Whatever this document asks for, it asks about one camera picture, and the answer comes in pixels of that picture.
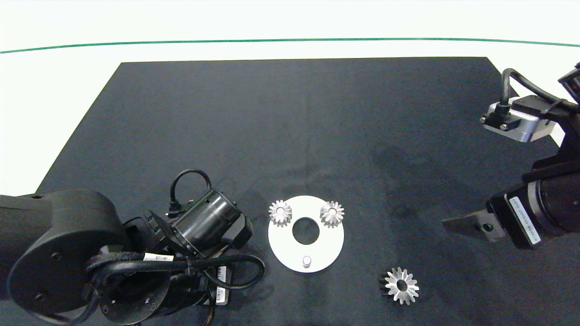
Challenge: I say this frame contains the large steel bevel gear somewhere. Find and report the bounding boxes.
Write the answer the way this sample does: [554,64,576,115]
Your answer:
[380,267,420,305]

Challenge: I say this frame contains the small steel bevel gear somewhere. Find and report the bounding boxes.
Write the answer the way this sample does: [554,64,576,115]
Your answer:
[320,201,345,229]
[268,200,292,227]

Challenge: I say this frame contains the round white plate with pins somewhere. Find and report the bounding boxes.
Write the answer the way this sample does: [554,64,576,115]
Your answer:
[267,195,345,273]

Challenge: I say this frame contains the white barcode label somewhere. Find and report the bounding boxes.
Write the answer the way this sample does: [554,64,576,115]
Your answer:
[216,266,227,307]

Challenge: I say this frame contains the dark mat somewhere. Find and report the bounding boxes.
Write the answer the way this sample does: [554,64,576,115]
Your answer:
[0,57,580,326]

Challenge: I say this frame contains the thick black cable loop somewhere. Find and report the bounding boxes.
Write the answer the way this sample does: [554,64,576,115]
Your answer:
[86,252,266,291]

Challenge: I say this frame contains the thin black camera cable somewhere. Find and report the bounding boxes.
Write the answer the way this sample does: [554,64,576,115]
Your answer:
[500,68,580,115]
[169,169,213,219]

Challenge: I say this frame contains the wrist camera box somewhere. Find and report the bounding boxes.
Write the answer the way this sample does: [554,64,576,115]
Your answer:
[148,210,183,247]
[479,95,567,144]

